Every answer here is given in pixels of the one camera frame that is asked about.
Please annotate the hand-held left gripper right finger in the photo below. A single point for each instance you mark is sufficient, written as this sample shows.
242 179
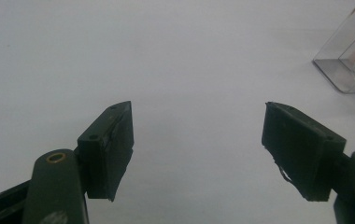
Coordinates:
303 152

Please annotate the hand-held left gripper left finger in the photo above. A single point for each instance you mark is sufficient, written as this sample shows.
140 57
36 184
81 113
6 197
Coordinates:
107 152

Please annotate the clear plastic organizer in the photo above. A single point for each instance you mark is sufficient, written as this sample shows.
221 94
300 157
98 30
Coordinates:
337 71

